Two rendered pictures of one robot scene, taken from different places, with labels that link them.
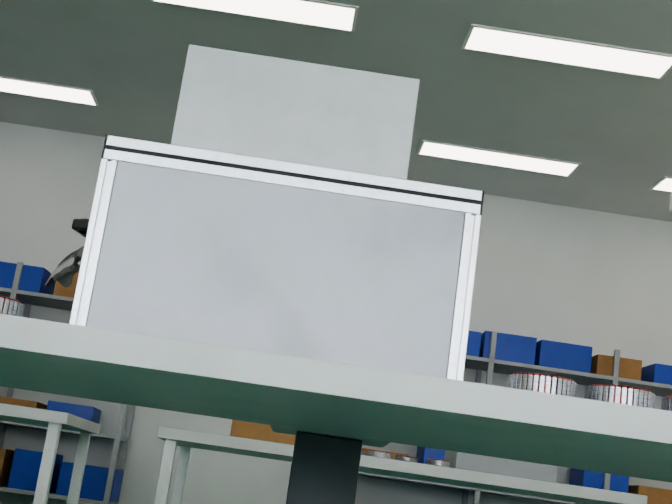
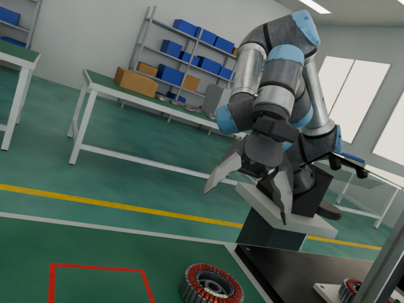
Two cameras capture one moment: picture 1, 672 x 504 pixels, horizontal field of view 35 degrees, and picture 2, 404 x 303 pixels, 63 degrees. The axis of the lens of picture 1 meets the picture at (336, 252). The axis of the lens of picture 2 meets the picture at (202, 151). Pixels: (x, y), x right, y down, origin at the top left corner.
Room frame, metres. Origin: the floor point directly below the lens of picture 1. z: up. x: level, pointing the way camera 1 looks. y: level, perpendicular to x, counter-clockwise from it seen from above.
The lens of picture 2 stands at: (1.98, 0.91, 1.11)
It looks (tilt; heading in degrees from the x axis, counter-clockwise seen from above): 12 degrees down; 333
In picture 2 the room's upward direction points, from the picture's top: 22 degrees clockwise
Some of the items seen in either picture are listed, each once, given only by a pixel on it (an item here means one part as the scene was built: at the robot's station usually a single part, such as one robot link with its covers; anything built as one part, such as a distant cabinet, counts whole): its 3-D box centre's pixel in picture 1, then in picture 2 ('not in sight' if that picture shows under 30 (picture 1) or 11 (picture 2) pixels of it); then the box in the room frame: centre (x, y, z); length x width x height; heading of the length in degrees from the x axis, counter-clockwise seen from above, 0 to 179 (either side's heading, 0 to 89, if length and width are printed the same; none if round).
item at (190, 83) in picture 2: not in sight; (187, 81); (8.67, -1.53, 0.92); 0.40 x 0.36 x 0.28; 2
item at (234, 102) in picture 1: (294, 145); not in sight; (2.04, 0.11, 1.22); 0.44 x 0.39 x 0.20; 91
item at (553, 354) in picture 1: (559, 359); (220, 44); (8.67, -1.93, 1.89); 0.42 x 0.42 x 0.22; 1
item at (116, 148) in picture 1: (292, 206); not in sight; (2.04, 0.10, 1.09); 0.68 x 0.44 x 0.05; 91
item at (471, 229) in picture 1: (450, 315); not in sight; (1.97, -0.23, 0.91); 0.28 x 0.03 x 0.32; 1
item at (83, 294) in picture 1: (104, 264); not in sight; (1.95, 0.42, 0.91); 0.28 x 0.03 x 0.32; 1
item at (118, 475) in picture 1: (90, 481); (14, 48); (8.58, 1.64, 0.40); 0.42 x 0.42 x 0.25; 1
